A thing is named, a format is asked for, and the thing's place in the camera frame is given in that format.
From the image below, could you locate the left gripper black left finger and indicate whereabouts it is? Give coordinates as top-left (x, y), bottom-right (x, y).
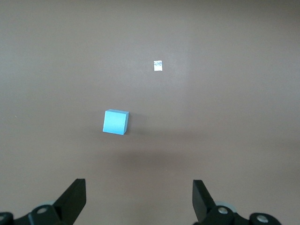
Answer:
top-left (0, 178), bottom-right (87, 225)

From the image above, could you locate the light blue foam block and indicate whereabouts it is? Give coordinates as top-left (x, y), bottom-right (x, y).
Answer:
top-left (102, 109), bottom-right (130, 135)

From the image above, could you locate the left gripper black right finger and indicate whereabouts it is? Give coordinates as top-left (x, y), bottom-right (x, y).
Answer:
top-left (192, 180), bottom-right (282, 225)

